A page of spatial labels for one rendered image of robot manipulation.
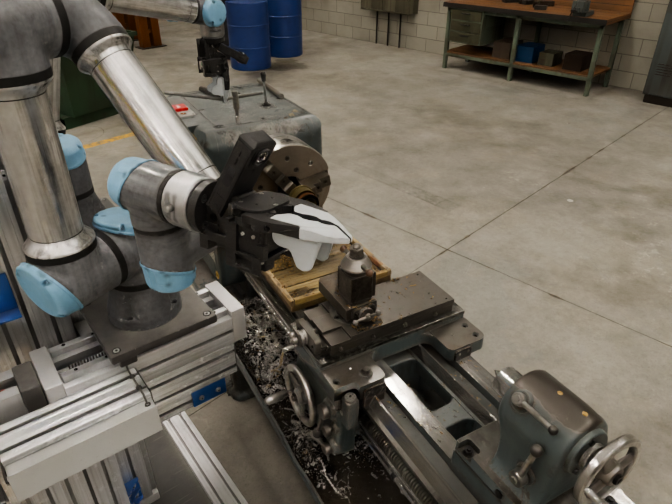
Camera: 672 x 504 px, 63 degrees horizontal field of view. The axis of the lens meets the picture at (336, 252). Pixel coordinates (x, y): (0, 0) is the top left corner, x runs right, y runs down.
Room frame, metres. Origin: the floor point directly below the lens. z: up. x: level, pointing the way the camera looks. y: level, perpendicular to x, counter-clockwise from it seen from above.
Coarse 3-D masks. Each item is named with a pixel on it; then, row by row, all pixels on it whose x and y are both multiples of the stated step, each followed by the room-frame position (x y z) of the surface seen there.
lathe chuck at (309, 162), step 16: (288, 144) 1.72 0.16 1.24; (304, 144) 1.76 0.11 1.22; (272, 160) 1.68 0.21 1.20; (288, 160) 1.72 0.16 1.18; (304, 160) 1.74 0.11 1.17; (320, 160) 1.77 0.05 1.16; (288, 176) 1.71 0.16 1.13; (304, 176) 1.74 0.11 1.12; (256, 192) 1.65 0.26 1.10; (320, 192) 1.77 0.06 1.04
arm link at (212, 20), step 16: (112, 0) 1.46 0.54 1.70; (128, 0) 1.49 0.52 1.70; (144, 0) 1.52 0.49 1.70; (160, 0) 1.55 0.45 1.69; (176, 0) 1.59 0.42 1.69; (192, 0) 1.63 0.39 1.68; (208, 0) 1.65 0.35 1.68; (144, 16) 1.54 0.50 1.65; (160, 16) 1.56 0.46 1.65; (176, 16) 1.59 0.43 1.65; (192, 16) 1.62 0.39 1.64; (208, 16) 1.63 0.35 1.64; (224, 16) 1.67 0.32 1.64
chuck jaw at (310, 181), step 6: (318, 174) 1.76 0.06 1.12; (324, 174) 1.75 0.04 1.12; (300, 180) 1.73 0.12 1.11; (306, 180) 1.72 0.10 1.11; (312, 180) 1.72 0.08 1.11; (318, 180) 1.71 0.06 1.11; (324, 180) 1.73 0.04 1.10; (312, 186) 1.68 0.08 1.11; (318, 186) 1.71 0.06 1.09; (324, 186) 1.73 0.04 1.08; (318, 192) 1.70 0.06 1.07
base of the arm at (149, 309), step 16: (128, 288) 0.88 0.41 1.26; (144, 288) 0.89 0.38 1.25; (112, 304) 0.89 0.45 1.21; (128, 304) 0.88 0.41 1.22; (144, 304) 0.88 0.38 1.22; (160, 304) 0.89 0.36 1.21; (176, 304) 0.92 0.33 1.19; (112, 320) 0.88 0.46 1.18; (128, 320) 0.87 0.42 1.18; (144, 320) 0.87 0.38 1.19; (160, 320) 0.88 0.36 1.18
